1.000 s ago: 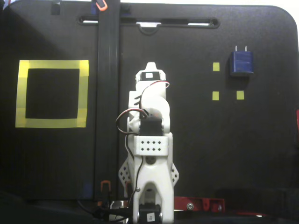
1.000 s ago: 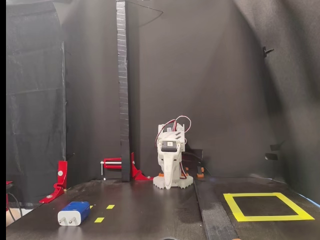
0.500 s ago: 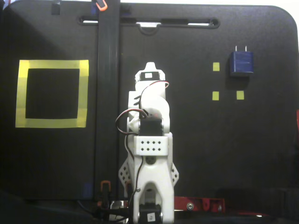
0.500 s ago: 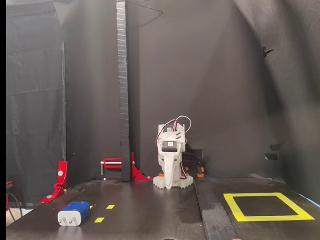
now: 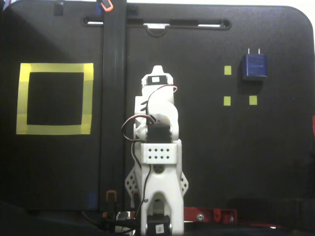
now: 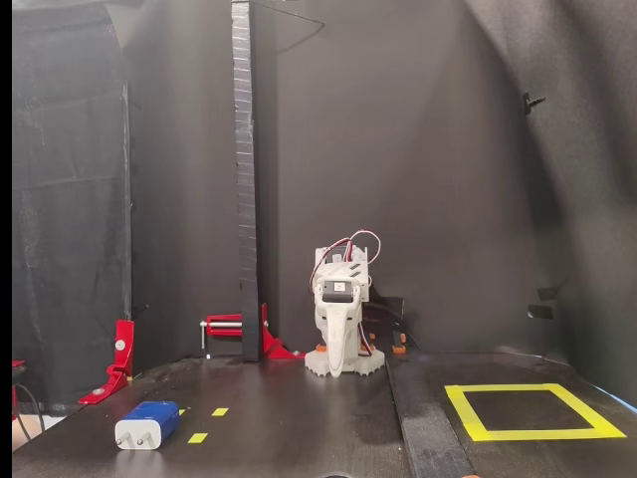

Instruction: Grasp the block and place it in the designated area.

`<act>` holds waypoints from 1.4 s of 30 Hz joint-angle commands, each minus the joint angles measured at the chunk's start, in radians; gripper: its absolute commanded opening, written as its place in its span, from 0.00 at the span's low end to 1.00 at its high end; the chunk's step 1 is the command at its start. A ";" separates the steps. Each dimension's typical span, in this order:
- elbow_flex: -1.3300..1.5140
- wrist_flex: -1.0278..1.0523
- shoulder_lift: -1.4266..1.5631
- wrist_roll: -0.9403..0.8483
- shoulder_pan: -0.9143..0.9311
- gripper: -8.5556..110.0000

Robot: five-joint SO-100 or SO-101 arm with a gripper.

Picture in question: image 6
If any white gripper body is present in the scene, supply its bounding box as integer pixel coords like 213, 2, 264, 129
315, 277, 363, 328

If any white fixed gripper finger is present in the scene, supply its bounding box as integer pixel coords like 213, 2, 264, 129
322, 324, 352, 378

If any blue white charger plug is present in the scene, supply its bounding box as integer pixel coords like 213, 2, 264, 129
113, 400, 181, 452

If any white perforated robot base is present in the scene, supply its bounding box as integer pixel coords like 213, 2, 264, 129
304, 343, 387, 379

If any red screw clamp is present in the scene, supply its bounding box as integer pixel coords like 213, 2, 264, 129
200, 313, 245, 350

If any long black flat strip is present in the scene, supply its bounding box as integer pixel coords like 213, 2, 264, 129
385, 351, 477, 478

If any black backdrop cloth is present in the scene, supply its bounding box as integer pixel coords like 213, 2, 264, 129
123, 0, 637, 394

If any yellow tape square outline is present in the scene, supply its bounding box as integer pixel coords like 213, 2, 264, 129
444, 382, 627, 443

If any black mesh curtain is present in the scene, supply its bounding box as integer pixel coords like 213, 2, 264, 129
12, 0, 133, 414

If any red clamp part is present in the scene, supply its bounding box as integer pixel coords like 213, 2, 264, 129
12, 360, 26, 424

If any red black arm servo cable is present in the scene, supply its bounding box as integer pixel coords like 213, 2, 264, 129
311, 238, 349, 290

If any red corner bracket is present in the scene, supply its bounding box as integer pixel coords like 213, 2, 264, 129
261, 302, 308, 360
78, 319, 135, 405

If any red white wrist servo cable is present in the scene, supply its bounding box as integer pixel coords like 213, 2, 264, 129
347, 229, 382, 265

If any tall black foam post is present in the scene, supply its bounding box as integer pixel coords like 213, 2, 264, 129
231, 0, 263, 363

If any thin black wire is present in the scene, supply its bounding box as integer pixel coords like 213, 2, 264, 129
251, 0, 327, 55

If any thin black floor cable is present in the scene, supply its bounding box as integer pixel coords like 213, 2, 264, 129
12, 381, 47, 442

